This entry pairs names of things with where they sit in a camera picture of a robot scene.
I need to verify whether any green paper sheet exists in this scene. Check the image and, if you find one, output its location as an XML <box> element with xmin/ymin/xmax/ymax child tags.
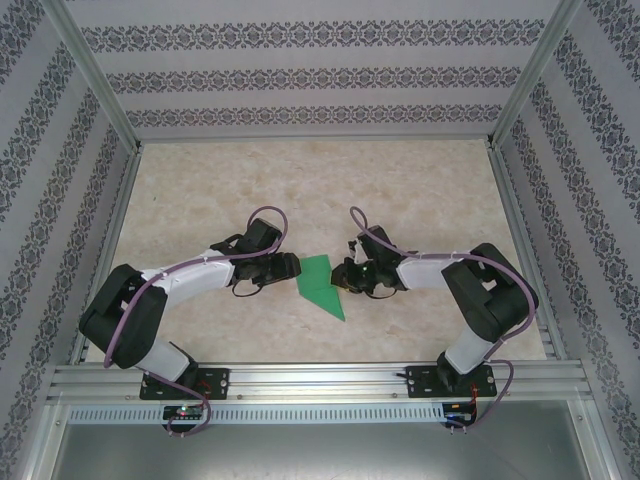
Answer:
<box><xmin>294</xmin><ymin>254</ymin><xmax>347</xmax><ymax>323</ymax></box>

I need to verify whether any grey metal shelf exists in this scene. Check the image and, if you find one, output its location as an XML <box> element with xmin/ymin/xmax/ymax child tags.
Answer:
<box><xmin>47</xmin><ymin>422</ymin><xmax>614</xmax><ymax>480</ymax></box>

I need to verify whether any left gripper thin black cable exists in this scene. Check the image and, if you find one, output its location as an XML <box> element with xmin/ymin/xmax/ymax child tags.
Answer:
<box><xmin>230</xmin><ymin>277</ymin><xmax>266</xmax><ymax>299</ymax></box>

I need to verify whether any long aluminium mounting rail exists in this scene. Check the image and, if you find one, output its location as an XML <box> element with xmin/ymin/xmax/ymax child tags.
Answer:
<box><xmin>47</xmin><ymin>360</ymin><xmax>595</xmax><ymax>404</ymax></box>

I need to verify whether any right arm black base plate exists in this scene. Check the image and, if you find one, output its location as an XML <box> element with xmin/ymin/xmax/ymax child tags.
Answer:
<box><xmin>405</xmin><ymin>364</ymin><xmax>497</xmax><ymax>400</ymax></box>

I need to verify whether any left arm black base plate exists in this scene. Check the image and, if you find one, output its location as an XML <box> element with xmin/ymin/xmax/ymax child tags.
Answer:
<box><xmin>140</xmin><ymin>367</ymin><xmax>231</xmax><ymax>401</ymax></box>

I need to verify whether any slotted grey cable duct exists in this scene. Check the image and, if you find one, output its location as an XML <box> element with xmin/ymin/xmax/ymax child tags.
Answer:
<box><xmin>67</xmin><ymin>402</ymin><xmax>449</xmax><ymax>425</ymax></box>

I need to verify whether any aluminium side rail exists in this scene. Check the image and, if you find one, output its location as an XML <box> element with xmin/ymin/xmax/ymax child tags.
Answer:
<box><xmin>69</xmin><ymin>144</ymin><xmax>146</xmax><ymax>365</ymax></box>
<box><xmin>487</xmin><ymin>142</ymin><xmax>566</xmax><ymax>361</ymax></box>

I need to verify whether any aluminium frame post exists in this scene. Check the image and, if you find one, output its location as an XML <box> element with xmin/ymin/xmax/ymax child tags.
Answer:
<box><xmin>569</xmin><ymin>397</ymin><xmax>621</xmax><ymax>480</ymax></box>
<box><xmin>485</xmin><ymin>0</ymin><xmax>587</xmax><ymax>150</ymax></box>
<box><xmin>19</xmin><ymin>399</ymin><xmax>71</xmax><ymax>480</ymax></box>
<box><xmin>42</xmin><ymin>0</ymin><xmax>144</xmax><ymax>151</ymax></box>

